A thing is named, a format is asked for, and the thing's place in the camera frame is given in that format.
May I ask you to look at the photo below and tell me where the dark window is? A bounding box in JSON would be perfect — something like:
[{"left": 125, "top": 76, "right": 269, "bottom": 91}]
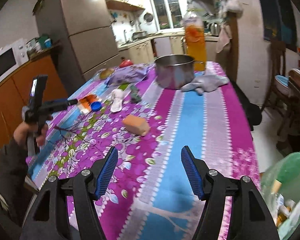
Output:
[{"left": 260, "top": 0, "right": 297, "bottom": 52}]

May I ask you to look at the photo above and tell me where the wooden chair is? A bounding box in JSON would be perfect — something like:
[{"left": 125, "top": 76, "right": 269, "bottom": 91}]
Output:
[{"left": 261, "top": 38, "right": 291, "bottom": 136}]

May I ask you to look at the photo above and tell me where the purple snack bag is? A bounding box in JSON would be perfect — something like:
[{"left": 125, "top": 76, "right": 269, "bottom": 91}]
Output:
[{"left": 104, "top": 64, "right": 151, "bottom": 87}]

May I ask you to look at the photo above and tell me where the orange sponge block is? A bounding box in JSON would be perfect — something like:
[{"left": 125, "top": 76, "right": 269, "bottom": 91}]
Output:
[{"left": 122, "top": 115, "right": 150, "bottom": 137}]

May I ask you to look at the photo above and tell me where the silver refrigerator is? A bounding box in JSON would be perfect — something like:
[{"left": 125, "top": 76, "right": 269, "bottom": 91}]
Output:
[{"left": 33, "top": 0, "right": 121, "bottom": 95}]

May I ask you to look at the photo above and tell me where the dark green rolled cloth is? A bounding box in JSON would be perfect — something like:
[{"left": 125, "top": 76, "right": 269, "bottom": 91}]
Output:
[{"left": 130, "top": 85, "right": 142, "bottom": 103}]

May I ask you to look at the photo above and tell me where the green lined trash bin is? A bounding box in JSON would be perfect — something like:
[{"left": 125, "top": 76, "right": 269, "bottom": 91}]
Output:
[{"left": 261, "top": 152, "right": 300, "bottom": 239}]

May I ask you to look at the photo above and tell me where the steel pot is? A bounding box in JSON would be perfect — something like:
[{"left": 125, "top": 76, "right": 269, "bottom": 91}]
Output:
[{"left": 154, "top": 54, "right": 205, "bottom": 90}]

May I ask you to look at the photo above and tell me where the purple striped floral tablecloth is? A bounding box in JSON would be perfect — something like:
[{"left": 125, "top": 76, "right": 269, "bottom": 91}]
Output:
[{"left": 29, "top": 69, "right": 260, "bottom": 239}]

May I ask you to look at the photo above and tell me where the pink hanging towel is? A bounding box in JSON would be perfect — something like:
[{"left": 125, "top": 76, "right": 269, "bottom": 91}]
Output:
[{"left": 216, "top": 24, "right": 232, "bottom": 54}]

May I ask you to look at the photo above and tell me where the person's left hand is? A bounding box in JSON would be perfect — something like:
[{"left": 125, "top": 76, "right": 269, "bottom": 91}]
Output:
[{"left": 13, "top": 121, "right": 49, "bottom": 149}]

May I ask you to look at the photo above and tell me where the light blue basin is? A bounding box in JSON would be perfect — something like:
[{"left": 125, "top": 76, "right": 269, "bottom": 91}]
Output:
[{"left": 275, "top": 75, "right": 290, "bottom": 96}]

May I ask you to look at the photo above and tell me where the white microwave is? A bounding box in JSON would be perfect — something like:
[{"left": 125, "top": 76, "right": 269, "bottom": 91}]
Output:
[{"left": 0, "top": 38, "right": 29, "bottom": 83}]

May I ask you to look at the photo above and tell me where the orange juice bottle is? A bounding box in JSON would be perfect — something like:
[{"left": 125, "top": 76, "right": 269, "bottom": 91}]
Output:
[{"left": 183, "top": 8, "right": 207, "bottom": 71}]

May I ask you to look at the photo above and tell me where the kitchen window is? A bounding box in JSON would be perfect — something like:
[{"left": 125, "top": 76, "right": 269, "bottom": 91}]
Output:
[{"left": 150, "top": 0, "right": 187, "bottom": 30}]

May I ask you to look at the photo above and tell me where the black garment on chair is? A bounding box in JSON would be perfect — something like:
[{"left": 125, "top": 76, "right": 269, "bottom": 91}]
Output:
[{"left": 230, "top": 80, "right": 262, "bottom": 131}]

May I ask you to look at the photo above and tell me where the bread bun in plastic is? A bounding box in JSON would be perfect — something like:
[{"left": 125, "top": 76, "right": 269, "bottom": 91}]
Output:
[{"left": 98, "top": 68, "right": 115, "bottom": 80}]

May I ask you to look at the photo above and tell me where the red apple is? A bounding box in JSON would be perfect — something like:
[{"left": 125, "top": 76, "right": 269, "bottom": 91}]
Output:
[{"left": 119, "top": 59, "right": 134, "bottom": 68}]

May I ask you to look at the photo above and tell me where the grey cloth glove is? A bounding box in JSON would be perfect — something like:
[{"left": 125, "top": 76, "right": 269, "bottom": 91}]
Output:
[{"left": 181, "top": 75, "right": 229, "bottom": 96}]

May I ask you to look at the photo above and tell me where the hanging white plastic bag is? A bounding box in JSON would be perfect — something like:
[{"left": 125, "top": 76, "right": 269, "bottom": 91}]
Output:
[{"left": 226, "top": 0, "right": 243, "bottom": 13}]

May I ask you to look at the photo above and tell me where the orange wooden cabinet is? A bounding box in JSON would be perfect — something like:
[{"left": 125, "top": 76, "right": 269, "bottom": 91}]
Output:
[{"left": 0, "top": 54, "right": 68, "bottom": 147}]

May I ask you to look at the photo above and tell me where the white knotted towel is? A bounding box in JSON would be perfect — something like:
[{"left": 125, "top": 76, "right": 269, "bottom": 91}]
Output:
[{"left": 110, "top": 89, "right": 125, "bottom": 113}]

